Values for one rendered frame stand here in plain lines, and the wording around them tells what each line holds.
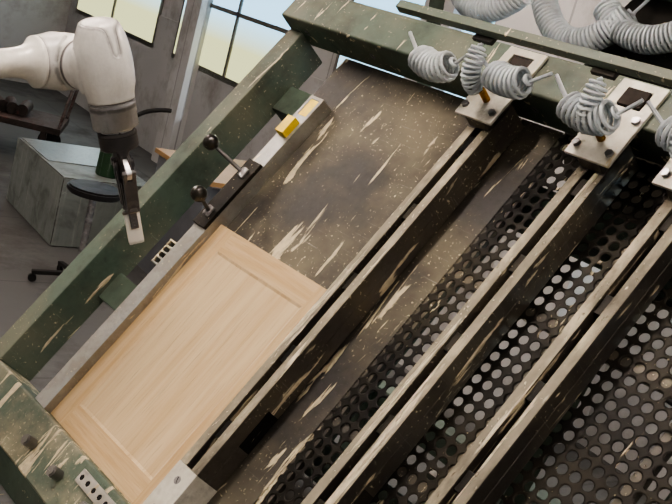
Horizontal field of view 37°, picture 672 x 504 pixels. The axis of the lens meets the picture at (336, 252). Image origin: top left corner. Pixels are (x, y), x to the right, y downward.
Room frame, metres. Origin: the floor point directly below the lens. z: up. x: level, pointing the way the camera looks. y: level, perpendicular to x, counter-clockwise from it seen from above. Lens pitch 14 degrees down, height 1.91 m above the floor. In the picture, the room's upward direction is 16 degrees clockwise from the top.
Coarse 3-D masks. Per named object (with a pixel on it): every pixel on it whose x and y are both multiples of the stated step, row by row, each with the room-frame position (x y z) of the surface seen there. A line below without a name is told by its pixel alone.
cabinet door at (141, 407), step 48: (240, 240) 2.17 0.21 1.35; (192, 288) 2.12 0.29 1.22; (240, 288) 2.06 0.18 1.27; (288, 288) 2.00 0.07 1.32; (144, 336) 2.07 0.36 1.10; (192, 336) 2.01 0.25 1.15; (240, 336) 1.96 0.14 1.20; (96, 384) 2.02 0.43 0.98; (144, 384) 1.97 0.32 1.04; (192, 384) 1.91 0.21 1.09; (240, 384) 1.85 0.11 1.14; (96, 432) 1.92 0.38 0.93; (144, 432) 1.87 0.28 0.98; (192, 432) 1.81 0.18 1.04; (144, 480) 1.77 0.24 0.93
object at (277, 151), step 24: (312, 96) 2.41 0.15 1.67; (312, 120) 2.37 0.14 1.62; (288, 144) 2.33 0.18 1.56; (264, 168) 2.30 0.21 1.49; (240, 192) 2.26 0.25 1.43; (192, 240) 2.21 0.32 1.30; (168, 264) 2.18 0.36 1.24; (144, 288) 2.16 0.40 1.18; (120, 312) 2.13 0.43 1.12; (96, 336) 2.10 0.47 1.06; (72, 360) 2.08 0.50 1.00; (96, 360) 2.07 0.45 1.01; (48, 384) 2.05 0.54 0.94; (72, 384) 2.04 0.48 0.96; (48, 408) 2.01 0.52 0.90
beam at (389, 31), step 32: (320, 0) 2.59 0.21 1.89; (320, 32) 2.53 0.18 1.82; (352, 32) 2.42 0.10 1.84; (384, 32) 2.37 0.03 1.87; (416, 32) 2.31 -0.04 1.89; (448, 32) 2.26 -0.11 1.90; (384, 64) 2.40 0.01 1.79; (544, 64) 2.05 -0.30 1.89; (576, 64) 2.01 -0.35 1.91; (544, 96) 1.98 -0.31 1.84; (608, 96) 1.91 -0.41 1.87
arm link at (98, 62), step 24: (96, 24) 1.84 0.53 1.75; (120, 24) 1.87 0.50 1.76; (72, 48) 1.87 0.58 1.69; (96, 48) 1.82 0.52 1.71; (120, 48) 1.85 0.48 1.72; (72, 72) 1.86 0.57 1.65; (96, 72) 1.83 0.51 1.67; (120, 72) 1.84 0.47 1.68; (96, 96) 1.84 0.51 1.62; (120, 96) 1.85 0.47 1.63
